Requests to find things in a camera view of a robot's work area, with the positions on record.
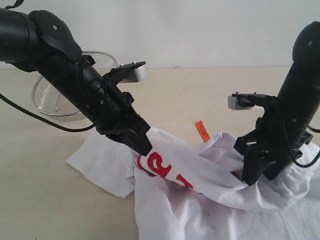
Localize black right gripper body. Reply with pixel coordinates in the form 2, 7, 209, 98
246, 117, 313, 176

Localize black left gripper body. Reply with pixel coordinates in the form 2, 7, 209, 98
84, 91, 145, 136

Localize white t-shirt red Chinese logo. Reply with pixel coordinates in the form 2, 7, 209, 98
67, 128, 320, 240

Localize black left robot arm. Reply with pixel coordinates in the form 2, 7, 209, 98
0, 8, 152, 156

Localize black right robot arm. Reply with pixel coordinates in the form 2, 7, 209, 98
228, 21, 320, 186

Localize orange paper tag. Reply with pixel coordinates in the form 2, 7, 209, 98
194, 120, 211, 142

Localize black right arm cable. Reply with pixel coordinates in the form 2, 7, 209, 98
279, 117, 320, 168

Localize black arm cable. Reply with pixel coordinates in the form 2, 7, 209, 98
279, 117, 320, 168
0, 0, 101, 133

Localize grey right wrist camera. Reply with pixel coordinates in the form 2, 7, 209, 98
227, 92, 272, 110

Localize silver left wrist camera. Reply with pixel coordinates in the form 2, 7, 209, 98
110, 61, 147, 83

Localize metal wire mesh basket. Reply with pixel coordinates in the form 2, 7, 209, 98
31, 50, 119, 122

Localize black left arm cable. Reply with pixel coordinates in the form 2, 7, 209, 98
0, 0, 101, 133

